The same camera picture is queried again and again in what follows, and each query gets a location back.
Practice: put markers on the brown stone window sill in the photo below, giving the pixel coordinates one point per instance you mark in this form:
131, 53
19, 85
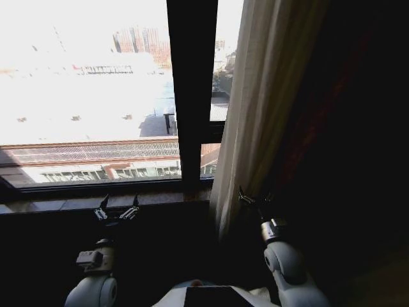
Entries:
80, 202

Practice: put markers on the dark red thick curtain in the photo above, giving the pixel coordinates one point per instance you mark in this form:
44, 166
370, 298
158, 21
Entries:
351, 144

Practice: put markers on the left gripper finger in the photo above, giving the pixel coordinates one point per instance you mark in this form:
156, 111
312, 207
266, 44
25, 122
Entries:
101, 212
129, 212

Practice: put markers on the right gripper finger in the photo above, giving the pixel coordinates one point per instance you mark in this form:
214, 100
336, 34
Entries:
266, 199
245, 198

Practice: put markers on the beige sheer curtain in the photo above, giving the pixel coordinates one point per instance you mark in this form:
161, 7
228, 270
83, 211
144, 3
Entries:
255, 112

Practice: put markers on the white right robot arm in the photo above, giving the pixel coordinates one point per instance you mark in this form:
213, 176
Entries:
287, 265

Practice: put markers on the black window frame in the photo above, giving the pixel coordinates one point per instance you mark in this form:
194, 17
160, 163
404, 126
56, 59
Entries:
195, 96

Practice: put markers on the white robot front shell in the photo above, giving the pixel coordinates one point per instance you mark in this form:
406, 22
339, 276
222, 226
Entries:
214, 295

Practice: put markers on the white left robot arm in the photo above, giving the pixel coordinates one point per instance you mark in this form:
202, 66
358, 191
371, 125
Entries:
96, 289

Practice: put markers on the red brick high-rise building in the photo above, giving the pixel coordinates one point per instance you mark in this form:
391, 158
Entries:
143, 43

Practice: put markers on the low building with grid roof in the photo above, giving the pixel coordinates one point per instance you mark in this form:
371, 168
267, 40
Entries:
96, 160

